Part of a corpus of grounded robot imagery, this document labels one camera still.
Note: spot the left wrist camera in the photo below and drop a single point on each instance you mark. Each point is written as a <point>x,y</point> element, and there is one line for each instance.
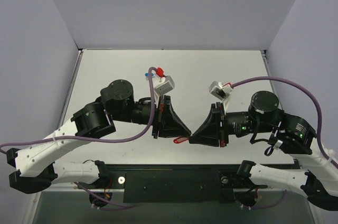
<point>162,86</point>

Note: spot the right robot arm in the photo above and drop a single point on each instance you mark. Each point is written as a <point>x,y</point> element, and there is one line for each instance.
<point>292,135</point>

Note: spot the red key tag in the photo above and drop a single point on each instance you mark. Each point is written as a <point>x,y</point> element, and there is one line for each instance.
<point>179,140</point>

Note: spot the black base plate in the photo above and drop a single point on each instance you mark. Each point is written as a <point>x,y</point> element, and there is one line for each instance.
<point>175,183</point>

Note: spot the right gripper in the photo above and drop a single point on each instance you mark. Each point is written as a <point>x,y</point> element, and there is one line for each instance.
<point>220,124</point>

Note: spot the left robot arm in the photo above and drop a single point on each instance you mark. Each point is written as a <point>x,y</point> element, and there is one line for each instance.
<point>38,165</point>

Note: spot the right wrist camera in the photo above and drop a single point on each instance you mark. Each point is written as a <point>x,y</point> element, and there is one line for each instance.
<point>222,91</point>

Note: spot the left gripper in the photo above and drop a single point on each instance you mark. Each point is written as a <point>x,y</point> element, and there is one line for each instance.
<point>158,117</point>

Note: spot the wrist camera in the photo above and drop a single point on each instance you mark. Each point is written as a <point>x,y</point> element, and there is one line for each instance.
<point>222,91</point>
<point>162,86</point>

